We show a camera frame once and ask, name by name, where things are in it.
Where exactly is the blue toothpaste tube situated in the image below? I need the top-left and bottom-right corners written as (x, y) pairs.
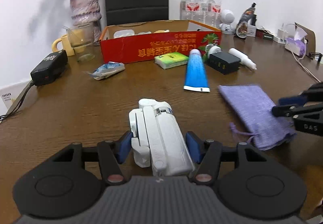
top-left (183, 49), bottom-right (211, 93)

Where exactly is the white cable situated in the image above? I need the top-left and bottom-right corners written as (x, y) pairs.
top-left (282, 22), bottom-right (322, 83)

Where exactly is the white paper card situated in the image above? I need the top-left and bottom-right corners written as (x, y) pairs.
top-left (0, 80), bottom-right (31, 116)

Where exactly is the white robot figure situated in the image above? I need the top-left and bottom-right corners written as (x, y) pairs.
top-left (218, 9), bottom-right (237, 35)

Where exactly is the white round jar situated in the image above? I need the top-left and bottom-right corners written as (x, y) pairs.
top-left (209, 45), bottom-right (222, 57)

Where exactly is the red cardboard box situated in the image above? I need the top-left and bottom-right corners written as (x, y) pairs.
top-left (99, 20), bottom-right (223, 64)

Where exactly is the black charger block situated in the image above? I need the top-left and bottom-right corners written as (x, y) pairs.
top-left (209, 52), bottom-right (241, 75)

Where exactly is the white folding handheld gimbal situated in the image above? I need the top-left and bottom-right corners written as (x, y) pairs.
top-left (129, 98), bottom-right (196, 177)

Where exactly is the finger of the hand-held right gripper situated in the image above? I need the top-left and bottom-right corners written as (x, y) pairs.
top-left (272, 103), bottom-right (323, 118)
top-left (278, 83), bottom-right (323, 106)

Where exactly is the white spray bottle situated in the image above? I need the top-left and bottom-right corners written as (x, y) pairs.
top-left (228, 48), bottom-right (258, 71)

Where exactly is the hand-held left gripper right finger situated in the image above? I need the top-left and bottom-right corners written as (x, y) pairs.
top-left (185, 131), bottom-right (273, 186)

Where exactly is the white plug charger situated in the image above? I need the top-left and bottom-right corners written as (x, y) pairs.
top-left (273, 23), bottom-right (288, 44)

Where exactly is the wooden desktop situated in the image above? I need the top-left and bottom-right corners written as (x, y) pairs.
top-left (0, 25), bottom-right (323, 224)

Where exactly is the dark red box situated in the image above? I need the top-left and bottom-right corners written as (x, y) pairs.
top-left (255, 29), bottom-right (274, 40)

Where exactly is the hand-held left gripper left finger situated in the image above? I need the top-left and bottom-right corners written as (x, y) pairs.
top-left (52, 130), bottom-right (133, 186)

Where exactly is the purple tissue pack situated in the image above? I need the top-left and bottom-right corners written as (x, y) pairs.
top-left (285, 24), bottom-right (308, 57)

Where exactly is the green tissue pack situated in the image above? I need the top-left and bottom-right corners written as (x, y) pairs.
top-left (154, 52), bottom-right (190, 70)

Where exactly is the black power adapter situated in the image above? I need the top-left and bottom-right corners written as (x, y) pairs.
top-left (30, 50), bottom-right (68, 87)

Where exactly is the brown cardboard piece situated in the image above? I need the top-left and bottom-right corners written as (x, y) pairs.
top-left (295, 22), bottom-right (316, 56)

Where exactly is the dark spouted sauce pouch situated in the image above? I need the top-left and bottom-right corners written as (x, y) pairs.
top-left (235, 2), bottom-right (258, 38)

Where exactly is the blue and white packet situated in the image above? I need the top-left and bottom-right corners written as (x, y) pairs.
top-left (87, 61), bottom-right (126, 81)

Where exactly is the black power cable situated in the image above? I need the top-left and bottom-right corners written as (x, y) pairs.
top-left (0, 81), bottom-right (34, 123)

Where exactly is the yellow mug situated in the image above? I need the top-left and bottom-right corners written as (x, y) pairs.
top-left (52, 29), bottom-right (87, 57)

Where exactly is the clear glass cup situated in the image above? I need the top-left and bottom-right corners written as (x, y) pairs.
top-left (66, 23), bottom-right (96, 63)

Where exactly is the purple cloth pouch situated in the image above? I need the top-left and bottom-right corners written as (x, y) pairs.
top-left (218, 84), bottom-right (297, 151)

